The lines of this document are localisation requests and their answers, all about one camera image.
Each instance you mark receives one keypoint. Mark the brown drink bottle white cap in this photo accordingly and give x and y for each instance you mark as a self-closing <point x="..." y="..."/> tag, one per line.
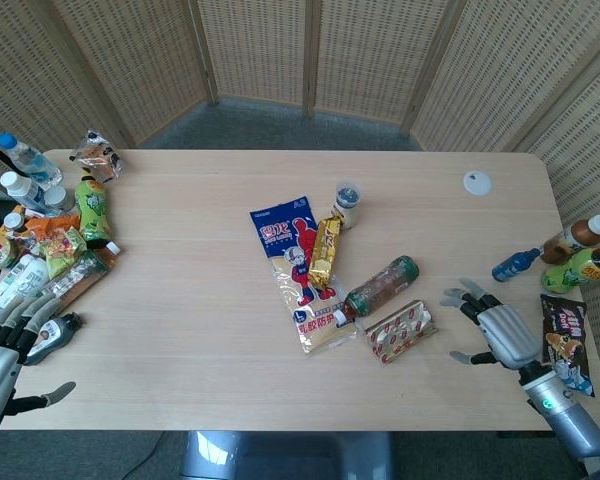
<point x="570" y="242"/>

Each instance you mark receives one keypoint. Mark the white round lid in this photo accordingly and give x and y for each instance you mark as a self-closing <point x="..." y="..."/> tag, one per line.
<point x="477" y="183"/>

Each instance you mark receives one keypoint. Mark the orange snack bag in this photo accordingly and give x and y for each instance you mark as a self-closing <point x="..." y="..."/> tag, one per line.
<point x="55" y="222"/>

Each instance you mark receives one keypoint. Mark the gold wrapped snack bar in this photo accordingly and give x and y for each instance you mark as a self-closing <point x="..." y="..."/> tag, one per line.
<point x="325" y="250"/>

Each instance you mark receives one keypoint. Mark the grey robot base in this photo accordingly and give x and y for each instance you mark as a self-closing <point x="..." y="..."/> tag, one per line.
<point x="290" y="457"/>

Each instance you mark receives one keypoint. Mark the brown tea bottle green cap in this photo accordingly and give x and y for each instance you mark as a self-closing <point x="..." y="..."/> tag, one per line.
<point x="380" y="290"/>

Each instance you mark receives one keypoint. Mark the clear tea bottle white cap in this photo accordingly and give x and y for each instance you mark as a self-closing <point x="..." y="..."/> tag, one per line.
<point x="82" y="272"/>

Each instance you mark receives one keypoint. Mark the silver snack pack red print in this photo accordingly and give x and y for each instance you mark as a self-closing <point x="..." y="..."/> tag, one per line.
<point x="401" y="334"/>

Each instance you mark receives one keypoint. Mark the white plastic bottle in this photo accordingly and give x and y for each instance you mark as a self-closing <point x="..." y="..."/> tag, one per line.
<point x="22" y="277"/>

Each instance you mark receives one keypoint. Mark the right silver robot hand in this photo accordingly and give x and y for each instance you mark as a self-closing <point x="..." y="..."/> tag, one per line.
<point x="510" y="335"/>

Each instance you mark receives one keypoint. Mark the dark bread snack package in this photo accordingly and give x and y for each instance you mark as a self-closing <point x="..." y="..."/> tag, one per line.
<point x="565" y="340"/>

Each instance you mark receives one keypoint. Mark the green yellow snack pack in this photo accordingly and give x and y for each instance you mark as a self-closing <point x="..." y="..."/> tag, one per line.
<point x="62" y="252"/>

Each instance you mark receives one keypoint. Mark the clear bag of pastries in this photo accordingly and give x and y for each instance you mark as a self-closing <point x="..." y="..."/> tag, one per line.
<point x="97" y="155"/>

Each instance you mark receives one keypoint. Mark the small blue bottle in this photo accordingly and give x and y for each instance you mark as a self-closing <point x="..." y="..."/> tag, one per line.
<point x="512" y="266"/>

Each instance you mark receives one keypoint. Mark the small clear plastic bottle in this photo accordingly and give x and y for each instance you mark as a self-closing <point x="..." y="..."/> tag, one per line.
<point x="60" y="199"/>

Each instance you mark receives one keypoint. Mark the woven bamboo folding screen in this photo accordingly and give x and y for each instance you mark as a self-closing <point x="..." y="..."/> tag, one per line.
<point x="370" y="55"/>

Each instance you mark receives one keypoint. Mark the small clear lidded cup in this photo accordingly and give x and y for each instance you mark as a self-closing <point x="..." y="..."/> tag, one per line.
<point x="349" y="202"/>

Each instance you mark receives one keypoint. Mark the water bottle white cap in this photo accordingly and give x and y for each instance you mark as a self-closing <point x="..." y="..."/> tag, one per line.
<point x="22" y="192"/>

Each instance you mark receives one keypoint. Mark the dark bottle face label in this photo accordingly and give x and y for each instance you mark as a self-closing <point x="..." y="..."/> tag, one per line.
<point x="52" y="336"/>

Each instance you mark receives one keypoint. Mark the green label tea bottle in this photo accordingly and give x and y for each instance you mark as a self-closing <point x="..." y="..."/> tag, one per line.
<point x="94" y="210"/>

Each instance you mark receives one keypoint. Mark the blue latex glove package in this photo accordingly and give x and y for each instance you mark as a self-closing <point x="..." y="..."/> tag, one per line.
<point x="285" y="240"/>

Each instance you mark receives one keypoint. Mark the water bottle blue cap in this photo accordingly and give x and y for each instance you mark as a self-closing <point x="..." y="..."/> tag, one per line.
<point x="32" y="160"/>

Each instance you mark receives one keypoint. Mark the small orange bottle white cap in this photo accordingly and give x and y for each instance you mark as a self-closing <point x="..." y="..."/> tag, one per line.
<point x="15" y="221"/>

